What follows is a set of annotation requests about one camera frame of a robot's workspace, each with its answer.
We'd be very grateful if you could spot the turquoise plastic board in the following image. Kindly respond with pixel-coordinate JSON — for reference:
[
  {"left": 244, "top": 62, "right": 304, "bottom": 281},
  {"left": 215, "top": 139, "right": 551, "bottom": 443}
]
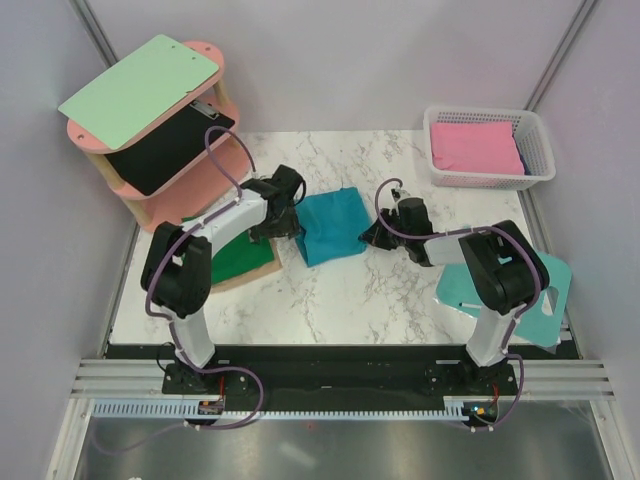
[{"left": 435, "top": 252, "right": 572, "bottom": 348}]

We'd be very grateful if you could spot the blue folded cloth in basket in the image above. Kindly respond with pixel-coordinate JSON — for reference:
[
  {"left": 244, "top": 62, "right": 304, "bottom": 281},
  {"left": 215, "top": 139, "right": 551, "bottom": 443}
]
[{"left": 514, "top": 138, "right": 531, "bottom": 176}]

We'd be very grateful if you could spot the pink three-tier wooden shelf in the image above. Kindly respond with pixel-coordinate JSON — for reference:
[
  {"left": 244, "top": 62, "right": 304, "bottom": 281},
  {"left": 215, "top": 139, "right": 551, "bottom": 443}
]
[{"left": 58, "top": 34, "right": 250, "bottom": 231}]

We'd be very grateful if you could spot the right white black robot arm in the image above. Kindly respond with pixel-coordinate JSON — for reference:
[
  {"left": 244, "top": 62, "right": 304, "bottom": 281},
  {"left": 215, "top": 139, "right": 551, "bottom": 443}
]
[{"left": 359, "top": 189, "right": 549, "bottom": 394}]

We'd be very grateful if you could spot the pink folded t shirt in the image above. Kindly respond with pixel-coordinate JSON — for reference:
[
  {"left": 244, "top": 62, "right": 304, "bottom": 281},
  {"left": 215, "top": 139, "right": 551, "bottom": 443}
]
[{"left": 430, "top": 121, "right": 524, "bottom": 175}]

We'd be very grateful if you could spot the white plastic basket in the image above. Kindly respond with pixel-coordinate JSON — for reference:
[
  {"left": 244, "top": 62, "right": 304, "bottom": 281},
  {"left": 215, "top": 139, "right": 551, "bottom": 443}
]
[{"left": 421, "top": 105, "right": 556, "bottom": 191}]

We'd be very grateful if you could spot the aluminium rail frame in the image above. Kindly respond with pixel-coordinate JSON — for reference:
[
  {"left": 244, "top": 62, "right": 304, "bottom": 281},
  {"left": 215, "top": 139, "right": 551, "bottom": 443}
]
[{"left": 47, "top": 346, "right": 614, "bottom": 479}]

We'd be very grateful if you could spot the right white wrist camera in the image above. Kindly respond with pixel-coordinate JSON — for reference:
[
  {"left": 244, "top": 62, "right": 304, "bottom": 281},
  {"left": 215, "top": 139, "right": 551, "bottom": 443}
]
[{"left": 391, "top": 187, "right": 412, "bottom": 203}]

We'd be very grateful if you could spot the teal t shirt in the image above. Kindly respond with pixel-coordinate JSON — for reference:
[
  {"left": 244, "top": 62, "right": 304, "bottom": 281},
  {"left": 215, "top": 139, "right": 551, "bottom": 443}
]
[{"left": 296, "top": 187, "right": 372, "bottom": 267}]

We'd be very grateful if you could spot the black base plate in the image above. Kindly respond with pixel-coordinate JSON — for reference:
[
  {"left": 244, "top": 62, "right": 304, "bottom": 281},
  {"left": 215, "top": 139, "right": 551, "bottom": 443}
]
[{"left": 103, "top": 342, "right": 581, "bottom": 414}]

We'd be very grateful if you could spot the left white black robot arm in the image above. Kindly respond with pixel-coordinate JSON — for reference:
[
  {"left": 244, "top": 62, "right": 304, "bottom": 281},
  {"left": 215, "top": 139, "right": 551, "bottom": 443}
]
[{"left": 141, "top": 165, "right": 306, "bottom": 395}]

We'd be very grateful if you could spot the green t shirt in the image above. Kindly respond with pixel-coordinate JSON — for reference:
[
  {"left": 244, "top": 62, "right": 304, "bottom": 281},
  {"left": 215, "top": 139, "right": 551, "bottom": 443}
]
[{"left": 177, "top": 225, "right": 274, "bottom": 287}]

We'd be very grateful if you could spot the light green clipboard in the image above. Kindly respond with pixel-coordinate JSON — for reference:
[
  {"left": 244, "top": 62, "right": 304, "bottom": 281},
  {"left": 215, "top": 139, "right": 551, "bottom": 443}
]
[{"left": 58, "top": 34, "right": 224, "bottom": 153}]

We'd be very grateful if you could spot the white slotted cable duct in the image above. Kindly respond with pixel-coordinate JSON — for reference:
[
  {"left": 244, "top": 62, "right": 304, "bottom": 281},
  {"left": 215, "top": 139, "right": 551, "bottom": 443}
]
[{"left": 92, "top": 399, "right": 499, "bottom": 421}]

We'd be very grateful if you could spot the black clipboard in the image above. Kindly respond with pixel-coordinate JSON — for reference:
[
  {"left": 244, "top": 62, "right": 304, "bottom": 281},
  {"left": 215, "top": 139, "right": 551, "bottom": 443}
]
[{"left": 106, "top": 101, "right": 236, "bottom": 196}]

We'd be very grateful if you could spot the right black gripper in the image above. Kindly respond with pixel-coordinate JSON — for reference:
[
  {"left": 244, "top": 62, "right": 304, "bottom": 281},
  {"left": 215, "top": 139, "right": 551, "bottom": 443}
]
[{"left": 360, "top": 208, "right": 411, "bottom": 250}]

